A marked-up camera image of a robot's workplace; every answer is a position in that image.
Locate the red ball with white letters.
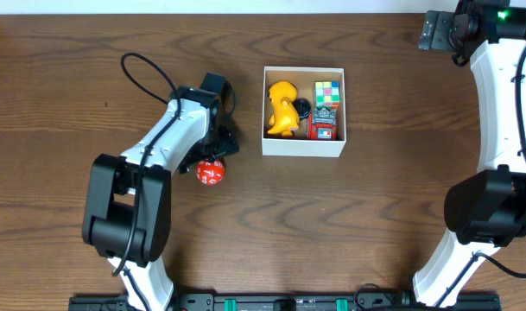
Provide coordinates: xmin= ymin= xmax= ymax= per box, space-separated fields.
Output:
xmin=195 ymin=160 xmax=225 ymax=186

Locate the orange dinosaur toy figure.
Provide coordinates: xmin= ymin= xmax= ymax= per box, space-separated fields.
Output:
xmin=267 ymin=80 xmax=301 ymax=138

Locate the black round lens cap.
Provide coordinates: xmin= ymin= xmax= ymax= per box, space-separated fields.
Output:
xmin=293 ymin=98 xmax=312 ymax=120

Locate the red toy robot car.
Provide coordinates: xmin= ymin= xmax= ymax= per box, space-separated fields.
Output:
xmin=307 ymin=108 xmax=337 ymax=141

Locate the white cardboard box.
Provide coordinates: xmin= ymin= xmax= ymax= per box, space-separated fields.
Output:
xmin=262 ymin=67 xmax=347 ymax=157

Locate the colourful puzzle cube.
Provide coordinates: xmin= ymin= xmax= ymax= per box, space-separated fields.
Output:
xmin=314 ymin=81 xmax=340 ymax=111

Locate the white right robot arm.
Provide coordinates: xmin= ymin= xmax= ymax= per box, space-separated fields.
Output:
xmin=409 ymin=0 xmax=526 ymax=310

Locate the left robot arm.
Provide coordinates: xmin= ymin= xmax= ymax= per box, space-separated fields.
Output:
xmin=82 ymin=80 xmax=239 ymax=310

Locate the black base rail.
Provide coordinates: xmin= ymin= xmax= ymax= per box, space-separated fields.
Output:
xmin=67 ymin=291 xmax=502 ymax=311

